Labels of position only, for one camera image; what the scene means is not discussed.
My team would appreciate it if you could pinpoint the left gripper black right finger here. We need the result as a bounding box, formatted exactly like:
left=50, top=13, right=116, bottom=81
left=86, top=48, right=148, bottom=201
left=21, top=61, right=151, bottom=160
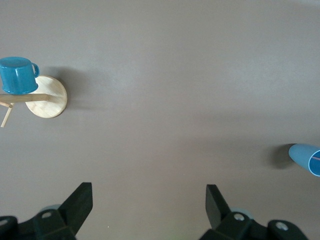
left=199, top=184, right=311, bottom=240

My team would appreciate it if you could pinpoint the teal enamel mug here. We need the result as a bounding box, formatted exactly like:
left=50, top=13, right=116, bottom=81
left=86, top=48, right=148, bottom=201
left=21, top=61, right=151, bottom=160
left=0, top=56, right=40, bottom=96

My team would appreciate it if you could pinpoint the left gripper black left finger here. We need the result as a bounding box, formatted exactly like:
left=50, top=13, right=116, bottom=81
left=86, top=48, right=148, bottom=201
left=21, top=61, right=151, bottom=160
left=0, top=182, right=94, bottom=240

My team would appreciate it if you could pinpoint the light blue plastic cup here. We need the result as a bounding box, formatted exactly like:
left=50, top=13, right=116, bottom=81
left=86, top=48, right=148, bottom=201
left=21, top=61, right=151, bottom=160
left=288, top=143, right=320, bottom=178

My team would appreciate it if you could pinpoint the wooden mug tree stand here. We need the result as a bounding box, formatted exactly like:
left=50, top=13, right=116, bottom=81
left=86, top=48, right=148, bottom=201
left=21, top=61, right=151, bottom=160
left=0, top=75, right=68, bottom=128

